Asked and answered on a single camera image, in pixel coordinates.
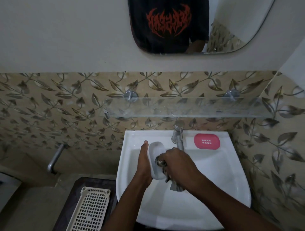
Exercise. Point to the person's left hand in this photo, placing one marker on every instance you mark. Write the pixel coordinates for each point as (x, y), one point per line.
(143, 166)

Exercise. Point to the person's right hand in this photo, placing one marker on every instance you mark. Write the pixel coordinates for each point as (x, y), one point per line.
(181, 166)

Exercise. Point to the person's right fingers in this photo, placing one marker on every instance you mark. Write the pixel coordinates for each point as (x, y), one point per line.
(166, 159)

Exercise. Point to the person's left thumb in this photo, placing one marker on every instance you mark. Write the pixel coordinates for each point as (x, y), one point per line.
(144, 148)

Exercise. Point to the steel wool scrubber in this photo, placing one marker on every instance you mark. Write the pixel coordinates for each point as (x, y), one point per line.
(160, 162)

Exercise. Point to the white plastic soap dish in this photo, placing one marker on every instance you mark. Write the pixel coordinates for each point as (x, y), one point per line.
(154, 152)

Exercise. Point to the person's right forearm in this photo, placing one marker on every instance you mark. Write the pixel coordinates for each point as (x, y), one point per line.
(228, 209)

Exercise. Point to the person's left forearm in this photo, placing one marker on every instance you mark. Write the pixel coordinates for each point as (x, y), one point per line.
(126, 209)

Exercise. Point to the chrome water tap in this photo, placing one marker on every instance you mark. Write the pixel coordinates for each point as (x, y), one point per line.
(178, 135)

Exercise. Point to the pink soap dish tray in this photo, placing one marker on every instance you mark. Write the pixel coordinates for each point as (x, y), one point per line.
(206, 141)

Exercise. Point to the white ceramic wash basin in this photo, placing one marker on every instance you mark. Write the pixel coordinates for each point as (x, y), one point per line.
(214, 180)

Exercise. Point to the dark wooden stool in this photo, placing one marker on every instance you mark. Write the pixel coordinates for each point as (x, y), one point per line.
(73, 190)

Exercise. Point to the white perforated plastic basket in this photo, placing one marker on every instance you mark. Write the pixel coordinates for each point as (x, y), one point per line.
(89, 210)

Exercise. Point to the round metal shelf bracket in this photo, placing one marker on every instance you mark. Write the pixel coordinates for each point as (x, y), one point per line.
(231, 94)
(130, 96)

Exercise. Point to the glass wall shelf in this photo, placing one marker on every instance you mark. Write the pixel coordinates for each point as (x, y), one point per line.
(190, 107)

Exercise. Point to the bent metal wall pipe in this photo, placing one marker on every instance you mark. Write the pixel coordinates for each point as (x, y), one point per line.
(56, 158)

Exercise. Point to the rounded wall mirror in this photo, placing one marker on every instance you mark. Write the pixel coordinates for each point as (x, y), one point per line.
(238, 21)

